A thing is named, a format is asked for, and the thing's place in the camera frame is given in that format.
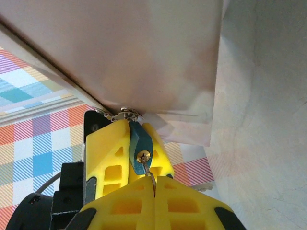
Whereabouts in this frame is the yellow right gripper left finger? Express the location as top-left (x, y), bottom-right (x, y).
top-left (69, 177), bottom-right (157, 230)

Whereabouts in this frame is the metal key ring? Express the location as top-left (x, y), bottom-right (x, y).
top-left (148, 170), bottom-right (158, 195)

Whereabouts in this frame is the teal padlock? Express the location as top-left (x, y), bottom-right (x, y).
top-left (129, 120), bottom-right (154, 176)

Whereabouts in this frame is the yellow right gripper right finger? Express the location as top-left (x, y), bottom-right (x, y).
top-left (154, 175), bottom-right (248, 230)

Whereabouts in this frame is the aluminium corner post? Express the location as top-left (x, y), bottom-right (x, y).
top-left (0, 94), bottom-right (85, 127)

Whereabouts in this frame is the pink illustrated storybook tin box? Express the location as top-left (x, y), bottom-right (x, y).
top-left (0, 0), bottom-right (225, 148)

